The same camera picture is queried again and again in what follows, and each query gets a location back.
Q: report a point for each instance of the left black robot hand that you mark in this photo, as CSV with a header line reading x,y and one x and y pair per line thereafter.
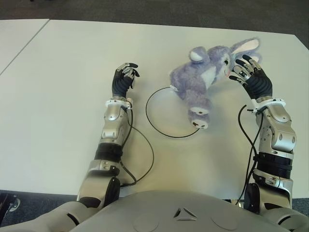
x,y
119,84

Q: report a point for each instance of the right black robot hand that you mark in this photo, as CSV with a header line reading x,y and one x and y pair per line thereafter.
x,y
259,84

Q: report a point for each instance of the purple plush bunny doll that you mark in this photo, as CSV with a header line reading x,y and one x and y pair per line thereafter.
x,y
195,82

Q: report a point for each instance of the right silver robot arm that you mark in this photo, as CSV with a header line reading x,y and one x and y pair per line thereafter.
x,y
277,135

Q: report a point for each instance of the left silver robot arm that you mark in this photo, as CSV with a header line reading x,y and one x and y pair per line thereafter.
x,y
112,128

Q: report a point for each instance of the white plate black rim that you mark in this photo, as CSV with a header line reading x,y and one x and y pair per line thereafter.
x,y
166,116

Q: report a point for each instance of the grey caster wheel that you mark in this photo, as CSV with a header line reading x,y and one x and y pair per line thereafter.
x,y
237,203
13,204

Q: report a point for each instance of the grey robot torso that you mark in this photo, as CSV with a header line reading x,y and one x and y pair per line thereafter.
x,y
154,212

